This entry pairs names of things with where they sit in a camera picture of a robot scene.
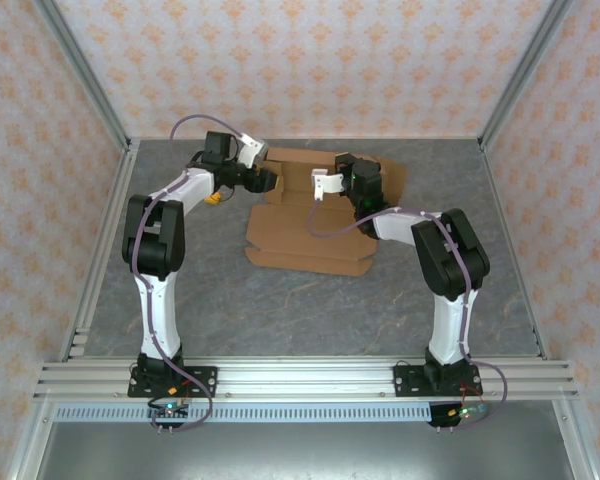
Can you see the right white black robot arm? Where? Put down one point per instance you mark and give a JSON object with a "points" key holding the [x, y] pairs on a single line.
{"points": [[450, 325]]}

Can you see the aluminium cross beam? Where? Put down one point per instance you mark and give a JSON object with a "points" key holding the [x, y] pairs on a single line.
{"points": [[305, 377]]}

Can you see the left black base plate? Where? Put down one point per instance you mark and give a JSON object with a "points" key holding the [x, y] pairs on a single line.
{"points": [[202, 380]]}

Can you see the right aluminium frame post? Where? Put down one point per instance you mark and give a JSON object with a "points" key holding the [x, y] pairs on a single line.
{"points": [[522, 75]]}

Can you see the left controller board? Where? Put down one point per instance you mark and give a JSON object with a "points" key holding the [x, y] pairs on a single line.
{"points": [[170, 411]]}

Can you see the left aluminium frame post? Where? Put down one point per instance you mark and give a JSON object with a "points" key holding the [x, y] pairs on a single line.
{"points": [[87, 75]]}

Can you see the right controller board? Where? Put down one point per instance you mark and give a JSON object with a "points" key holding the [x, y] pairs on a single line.
{"points": [[462, 412]]}

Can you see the brown cardboard box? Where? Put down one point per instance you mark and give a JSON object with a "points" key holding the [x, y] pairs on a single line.
{"points": [[305, 235]]}

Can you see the left aluminium side rail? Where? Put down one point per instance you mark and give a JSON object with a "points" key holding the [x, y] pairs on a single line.
{"points": [[100, 250]]}

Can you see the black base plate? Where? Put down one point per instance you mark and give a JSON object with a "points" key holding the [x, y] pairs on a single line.
{"points": [[410, 380], [202, 380]]}

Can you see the small orange block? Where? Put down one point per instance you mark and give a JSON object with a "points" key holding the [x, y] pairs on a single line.
{"points": [[211, 200]]}

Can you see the grey metal panel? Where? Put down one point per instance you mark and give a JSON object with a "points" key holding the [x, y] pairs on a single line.
{"points": [[305, 450]]}

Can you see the aluminium side rail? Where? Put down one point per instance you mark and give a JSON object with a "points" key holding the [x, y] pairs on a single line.
{"points": [[517, 250], [100, 250]]}

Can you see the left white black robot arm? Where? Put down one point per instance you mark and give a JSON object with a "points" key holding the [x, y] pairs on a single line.
{"points": [[160, 320]]}

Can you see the aluminium frame post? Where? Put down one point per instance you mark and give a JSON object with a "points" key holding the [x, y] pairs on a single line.
{"points": [[87, 75], [522, 75]]}

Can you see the controller board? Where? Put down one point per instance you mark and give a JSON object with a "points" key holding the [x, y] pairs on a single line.
{"points": [[462, 412], [170, 411]]}

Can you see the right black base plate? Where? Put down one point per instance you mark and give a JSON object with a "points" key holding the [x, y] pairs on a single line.
{"points": [[410, 380]]}

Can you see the right aluminium side rail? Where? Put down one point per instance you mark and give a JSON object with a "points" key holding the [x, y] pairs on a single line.
{"points": [[517, 250]]}

